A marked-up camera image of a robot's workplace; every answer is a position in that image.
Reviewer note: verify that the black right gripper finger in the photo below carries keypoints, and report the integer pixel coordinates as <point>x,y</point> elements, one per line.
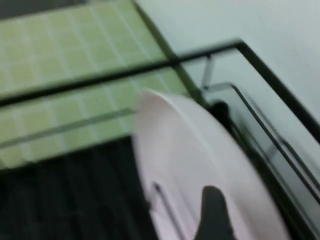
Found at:
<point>213,215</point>

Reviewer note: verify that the pink round plate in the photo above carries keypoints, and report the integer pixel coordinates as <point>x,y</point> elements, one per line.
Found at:
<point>187,150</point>

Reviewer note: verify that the black plastic drip tray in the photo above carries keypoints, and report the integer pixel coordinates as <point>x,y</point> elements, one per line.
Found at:
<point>75,200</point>

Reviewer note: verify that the green checked tablecloth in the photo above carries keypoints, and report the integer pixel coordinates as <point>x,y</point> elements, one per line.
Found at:
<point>62,42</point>

